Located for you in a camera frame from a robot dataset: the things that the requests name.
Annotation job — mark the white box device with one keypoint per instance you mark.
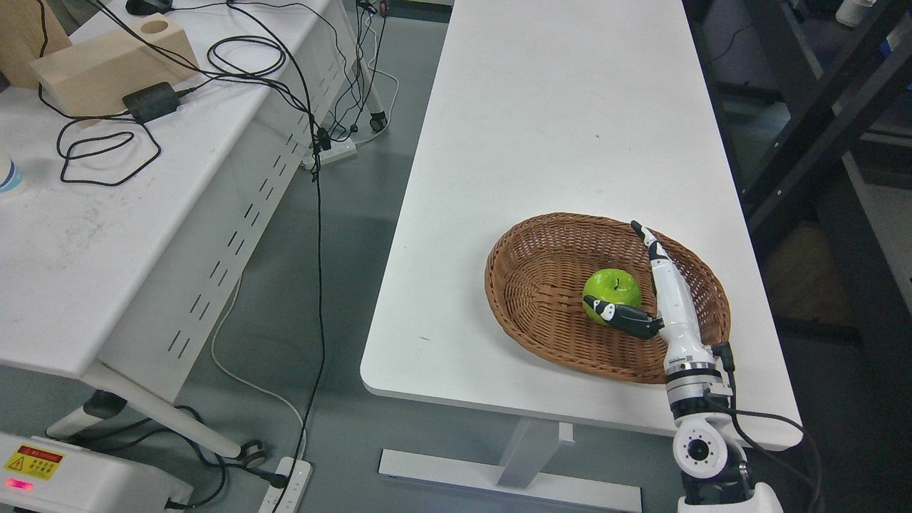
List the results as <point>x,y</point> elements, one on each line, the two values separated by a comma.
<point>42,475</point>

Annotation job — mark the wooden block with hole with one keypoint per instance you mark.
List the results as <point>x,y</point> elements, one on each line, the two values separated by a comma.
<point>91,78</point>

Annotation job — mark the black power adapter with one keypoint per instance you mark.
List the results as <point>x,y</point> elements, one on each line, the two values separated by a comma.
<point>152,102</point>

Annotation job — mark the white power strip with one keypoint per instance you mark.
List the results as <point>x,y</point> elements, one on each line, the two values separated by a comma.
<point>287,499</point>
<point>337,151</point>

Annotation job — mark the black metal shelf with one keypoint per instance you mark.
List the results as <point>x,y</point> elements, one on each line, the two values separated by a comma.
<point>815,119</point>

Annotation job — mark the white power strip far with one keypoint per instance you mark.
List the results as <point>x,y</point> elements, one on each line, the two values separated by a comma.
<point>337,151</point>

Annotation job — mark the white standing desk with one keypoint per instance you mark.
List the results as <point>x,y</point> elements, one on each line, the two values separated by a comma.
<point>593,107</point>

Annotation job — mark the green apple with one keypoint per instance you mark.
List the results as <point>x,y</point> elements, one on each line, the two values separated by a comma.
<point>614,285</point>

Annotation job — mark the brown wicker basket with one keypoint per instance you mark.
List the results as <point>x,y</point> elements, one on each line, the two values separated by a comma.
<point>534,282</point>

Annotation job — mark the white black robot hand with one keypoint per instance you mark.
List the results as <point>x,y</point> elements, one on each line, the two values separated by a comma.
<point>677,321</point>

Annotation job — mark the white folding table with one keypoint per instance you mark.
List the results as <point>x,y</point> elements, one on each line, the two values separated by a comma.
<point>114,276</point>

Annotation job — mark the white power strip near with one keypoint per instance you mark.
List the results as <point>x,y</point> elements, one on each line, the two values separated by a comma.
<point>287,499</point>

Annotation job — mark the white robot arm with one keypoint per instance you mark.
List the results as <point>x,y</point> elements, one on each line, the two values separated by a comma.
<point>714,468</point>

